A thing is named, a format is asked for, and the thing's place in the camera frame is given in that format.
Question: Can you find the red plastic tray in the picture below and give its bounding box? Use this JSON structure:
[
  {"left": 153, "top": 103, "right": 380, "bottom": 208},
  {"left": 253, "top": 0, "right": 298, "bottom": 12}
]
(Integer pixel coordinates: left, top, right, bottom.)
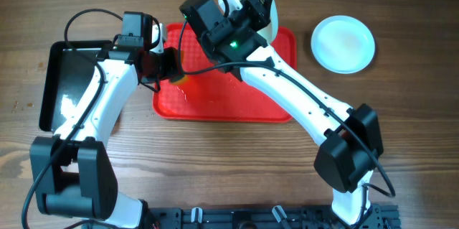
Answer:
[{"left": 152, "top": 23, "right": 297, "bottom": 123}]

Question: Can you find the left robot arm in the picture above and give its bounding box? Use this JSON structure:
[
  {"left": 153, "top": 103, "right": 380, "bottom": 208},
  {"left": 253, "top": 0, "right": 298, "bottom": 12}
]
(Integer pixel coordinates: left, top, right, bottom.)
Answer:
[{"left": 21, "top": 41, "right": 181, "bottom": 228}]

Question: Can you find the orange and green sponge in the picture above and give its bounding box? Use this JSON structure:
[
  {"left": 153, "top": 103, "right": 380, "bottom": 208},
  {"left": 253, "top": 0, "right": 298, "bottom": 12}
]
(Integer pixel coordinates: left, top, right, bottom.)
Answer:
[{"left": 169, "top": 50, "right": 187, "bottom": 85}]

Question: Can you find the black mounting rail base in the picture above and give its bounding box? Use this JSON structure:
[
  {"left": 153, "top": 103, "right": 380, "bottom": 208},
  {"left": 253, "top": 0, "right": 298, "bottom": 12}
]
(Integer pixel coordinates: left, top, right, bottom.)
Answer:
[{"left": 143, "top": 204, "right": 402, "bottom": 229}]

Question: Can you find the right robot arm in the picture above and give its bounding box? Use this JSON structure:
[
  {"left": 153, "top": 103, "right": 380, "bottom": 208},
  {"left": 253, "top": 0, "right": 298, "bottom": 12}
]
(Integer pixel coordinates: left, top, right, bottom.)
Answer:
[{"left": 180, "top": 0, "right": 384, "bottom": 226}]

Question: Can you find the black rectangular water tray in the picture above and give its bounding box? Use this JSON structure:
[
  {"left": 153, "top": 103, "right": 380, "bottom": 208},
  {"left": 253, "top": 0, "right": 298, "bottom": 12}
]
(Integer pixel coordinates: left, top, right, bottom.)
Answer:
[{"left": 39, "top": 40, "right": 110, "bottom": 131}]

